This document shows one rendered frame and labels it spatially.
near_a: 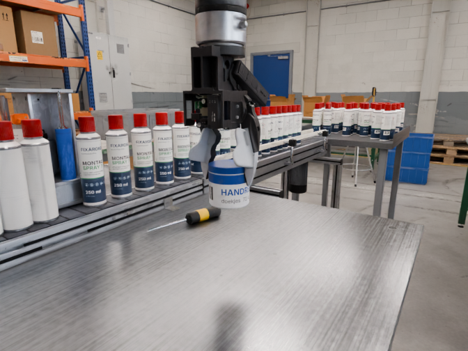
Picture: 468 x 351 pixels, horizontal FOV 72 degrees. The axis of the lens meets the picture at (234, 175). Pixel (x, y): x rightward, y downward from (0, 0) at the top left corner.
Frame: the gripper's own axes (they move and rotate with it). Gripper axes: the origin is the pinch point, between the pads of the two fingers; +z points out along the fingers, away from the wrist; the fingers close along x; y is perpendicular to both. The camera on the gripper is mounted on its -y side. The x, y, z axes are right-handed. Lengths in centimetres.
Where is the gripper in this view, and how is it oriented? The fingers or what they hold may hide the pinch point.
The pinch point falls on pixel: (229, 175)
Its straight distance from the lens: 55.1
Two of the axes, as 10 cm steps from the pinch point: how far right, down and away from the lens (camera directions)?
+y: -5.2, 2.0, -8.3
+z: 0.0, 9.7, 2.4
